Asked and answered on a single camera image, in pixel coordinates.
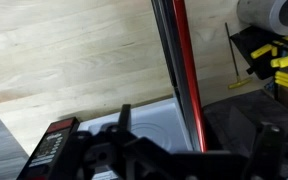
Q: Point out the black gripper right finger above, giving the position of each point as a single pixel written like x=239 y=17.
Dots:
x=242 y=130

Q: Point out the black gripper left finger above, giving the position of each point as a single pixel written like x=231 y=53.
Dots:
x=125 y=116

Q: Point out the black red microwave body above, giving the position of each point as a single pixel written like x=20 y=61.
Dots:
x=157 y=123

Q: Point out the black tool holder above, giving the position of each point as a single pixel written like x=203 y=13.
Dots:
x=250 y=43

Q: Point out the grey cylinder pipe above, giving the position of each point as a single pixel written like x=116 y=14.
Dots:
x=260 y=13

